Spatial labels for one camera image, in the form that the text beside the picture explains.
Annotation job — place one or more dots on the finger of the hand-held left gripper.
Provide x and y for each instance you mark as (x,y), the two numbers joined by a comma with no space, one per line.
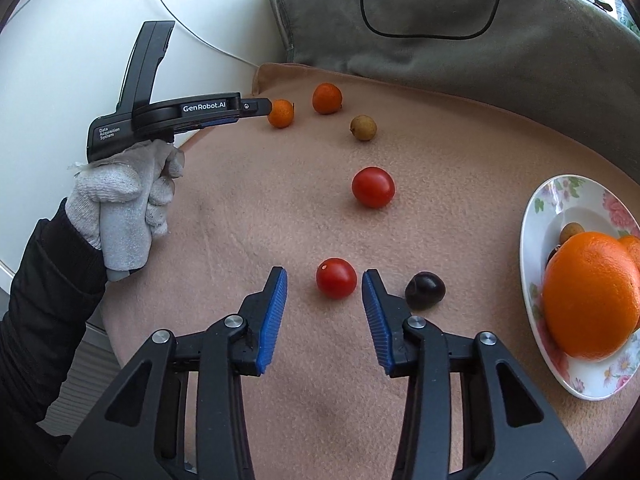
(255,107)
(220,122)

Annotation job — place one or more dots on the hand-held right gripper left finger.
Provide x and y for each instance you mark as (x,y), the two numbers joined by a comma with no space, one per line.
(272,320)

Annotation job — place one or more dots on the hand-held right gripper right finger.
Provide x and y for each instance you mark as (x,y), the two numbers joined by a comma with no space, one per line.
(376,320)

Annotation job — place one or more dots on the smaller small mandarin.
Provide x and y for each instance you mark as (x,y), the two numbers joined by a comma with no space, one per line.
(281,114)

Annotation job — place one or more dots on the dark purple grape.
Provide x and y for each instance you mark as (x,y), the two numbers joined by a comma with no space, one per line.
(425,291)
(553,255)

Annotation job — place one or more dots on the red cherry tomato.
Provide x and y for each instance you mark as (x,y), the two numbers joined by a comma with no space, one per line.
(336,278)
(373,187)

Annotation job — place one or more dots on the larger small mandarin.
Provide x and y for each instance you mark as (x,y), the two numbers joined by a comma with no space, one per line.
(327,98)

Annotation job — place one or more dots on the floral white plate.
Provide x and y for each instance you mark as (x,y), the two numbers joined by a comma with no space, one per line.
(540,195)

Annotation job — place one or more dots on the smooth large orange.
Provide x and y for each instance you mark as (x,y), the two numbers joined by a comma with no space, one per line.
(592,295)

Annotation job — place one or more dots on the speckled large orange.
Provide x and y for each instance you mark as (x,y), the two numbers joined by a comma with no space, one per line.
(631,247)

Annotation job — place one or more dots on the person's left forearm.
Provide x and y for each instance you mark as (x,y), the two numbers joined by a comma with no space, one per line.
(40,285)

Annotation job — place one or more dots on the person's left hand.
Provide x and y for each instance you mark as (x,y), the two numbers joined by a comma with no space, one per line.
(120,195)

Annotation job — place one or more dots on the beige blanket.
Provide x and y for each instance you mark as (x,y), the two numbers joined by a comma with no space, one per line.
(250,200)

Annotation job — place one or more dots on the white board panel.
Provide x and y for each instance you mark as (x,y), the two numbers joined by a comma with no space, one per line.
(60,35)

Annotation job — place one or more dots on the grey blanket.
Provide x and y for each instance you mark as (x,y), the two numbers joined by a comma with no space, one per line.
(450,60)

